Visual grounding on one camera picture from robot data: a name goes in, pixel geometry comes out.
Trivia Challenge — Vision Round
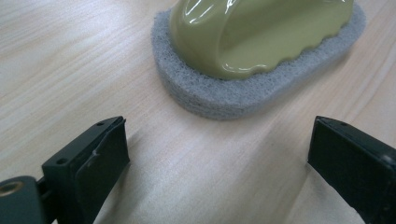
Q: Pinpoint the grey sponge pad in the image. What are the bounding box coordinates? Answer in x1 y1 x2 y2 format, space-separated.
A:
150 0 367 121

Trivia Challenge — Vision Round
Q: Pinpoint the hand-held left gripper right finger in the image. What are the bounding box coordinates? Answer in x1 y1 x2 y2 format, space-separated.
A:
307 115 396 224

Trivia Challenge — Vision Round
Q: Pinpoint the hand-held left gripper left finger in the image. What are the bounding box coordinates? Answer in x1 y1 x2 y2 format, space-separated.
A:
41 116 131 224

